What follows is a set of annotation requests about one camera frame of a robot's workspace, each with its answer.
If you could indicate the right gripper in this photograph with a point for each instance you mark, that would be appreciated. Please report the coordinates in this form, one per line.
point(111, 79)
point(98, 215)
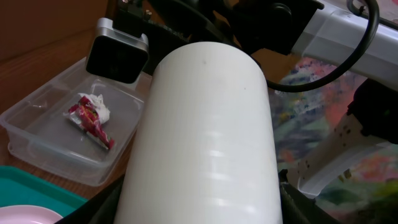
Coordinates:
point(182, 23)

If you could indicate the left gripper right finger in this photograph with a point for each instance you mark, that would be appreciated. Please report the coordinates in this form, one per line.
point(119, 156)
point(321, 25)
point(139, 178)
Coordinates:
point(297, 208)

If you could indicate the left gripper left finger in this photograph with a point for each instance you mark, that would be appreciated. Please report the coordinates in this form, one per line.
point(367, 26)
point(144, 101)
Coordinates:
point(101, 209)

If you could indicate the white tissue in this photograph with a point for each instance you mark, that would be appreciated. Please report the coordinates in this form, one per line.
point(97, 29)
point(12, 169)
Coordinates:
point(97, 101)

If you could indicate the red snack wrapper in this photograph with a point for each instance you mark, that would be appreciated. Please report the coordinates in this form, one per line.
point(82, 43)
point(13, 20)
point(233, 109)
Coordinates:
point(85, 117)

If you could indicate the white paper cup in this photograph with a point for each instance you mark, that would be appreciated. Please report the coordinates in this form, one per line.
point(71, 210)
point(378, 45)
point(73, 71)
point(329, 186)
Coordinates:
point(204, 151)

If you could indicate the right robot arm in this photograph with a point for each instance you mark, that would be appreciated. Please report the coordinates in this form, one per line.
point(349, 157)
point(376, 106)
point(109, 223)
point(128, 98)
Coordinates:
point(352, 43)

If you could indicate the teal plastic tray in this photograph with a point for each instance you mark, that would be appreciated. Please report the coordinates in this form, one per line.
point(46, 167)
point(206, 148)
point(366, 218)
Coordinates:
point(22, 188)

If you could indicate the clear plastic bin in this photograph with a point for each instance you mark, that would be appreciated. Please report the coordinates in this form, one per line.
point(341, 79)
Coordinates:
point(41, 134)

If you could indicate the large white plate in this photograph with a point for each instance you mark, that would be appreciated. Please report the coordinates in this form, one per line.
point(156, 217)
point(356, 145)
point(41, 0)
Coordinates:
point(28, 214)

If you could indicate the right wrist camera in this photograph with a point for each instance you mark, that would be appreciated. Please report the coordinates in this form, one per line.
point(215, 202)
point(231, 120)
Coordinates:
point(117, 55)

